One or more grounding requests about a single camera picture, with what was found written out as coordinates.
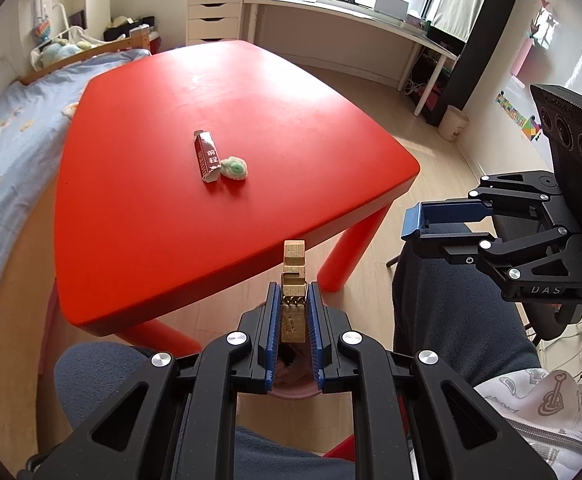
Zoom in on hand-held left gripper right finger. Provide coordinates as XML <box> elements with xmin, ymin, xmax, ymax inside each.
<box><xmin>307</xmin><ymin>281</ymin><xmax>559</xmax><ymax>480</ymax></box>

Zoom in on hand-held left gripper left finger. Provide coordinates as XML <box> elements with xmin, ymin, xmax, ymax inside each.
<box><xmin>18</xmin><ymin>281</ymin><xmax>282</xmax><ymax>480</ymax></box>

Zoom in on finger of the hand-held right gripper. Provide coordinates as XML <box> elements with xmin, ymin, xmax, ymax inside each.
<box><xmin>402</xmin><ymin>171</ymin><xmax>562</xmax><ymax>241</ymax></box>
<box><xmin>403</xmin><ymin>224</ymin><xmax>574</xmax><ymax>282</ymax></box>

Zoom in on green white ball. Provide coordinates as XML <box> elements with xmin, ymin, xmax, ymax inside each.
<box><xmin>219</xmin><ymin>156</ymin><xmax>248</xmax><ymax>181</ymax></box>

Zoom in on red box with white characters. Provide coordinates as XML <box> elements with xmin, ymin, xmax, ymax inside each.
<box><xmin>193</xmin><ymin>130</ymin><xmax>222</xmax><ymax>185</ymax></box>

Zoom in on person's right leg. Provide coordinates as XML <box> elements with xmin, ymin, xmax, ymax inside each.
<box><xmin>392</xmin><ymin>222</ymin><xmax>543</xmax><ymax>400</ymax></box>

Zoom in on white waste bin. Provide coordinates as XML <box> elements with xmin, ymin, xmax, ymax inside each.
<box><xmin>438</xmin><ymin>105</ymin><xmax>470</xmax><ymax>142</ymax></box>

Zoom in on black cabinet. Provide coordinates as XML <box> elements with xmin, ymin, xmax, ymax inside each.
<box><xmin>425</xmin><ymin>0</ymin><xmax>528</xmax><ymax>129</ymax></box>

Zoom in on red table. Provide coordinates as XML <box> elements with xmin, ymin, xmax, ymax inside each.
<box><xmin>52</xmin><ymin>40</ymin><xmax>420</xmax><ymax>361</ymax></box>

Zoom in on white desk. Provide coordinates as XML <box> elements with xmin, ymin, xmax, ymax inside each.
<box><xmin>242</xmin><ymin>0</ymin><xmax>460</xmax><ymax>118</ymax></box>

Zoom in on white flat box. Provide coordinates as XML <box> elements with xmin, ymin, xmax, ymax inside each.
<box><xmin>373</xmin><ymin>0</ymin><xmax>411</xmax><ymax>15</ymax></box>

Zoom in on white drawer unit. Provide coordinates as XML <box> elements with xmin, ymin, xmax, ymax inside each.
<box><xmin>186</xmin><ymin>0</ymin><xmax>244</xmax><ymax>47</ymax></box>

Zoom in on bed with blue printed sheet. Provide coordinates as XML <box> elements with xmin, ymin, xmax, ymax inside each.
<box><xmin>0</xmin><ymin>24</ymin><xmax>152</xmax><ymax>413</ymax></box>

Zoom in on green blue plush pile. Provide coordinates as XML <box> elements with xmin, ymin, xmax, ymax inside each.
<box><xmin>31</xmin><ymin>36</ymin><xmax>98</xmax><ymax>69</ymax></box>

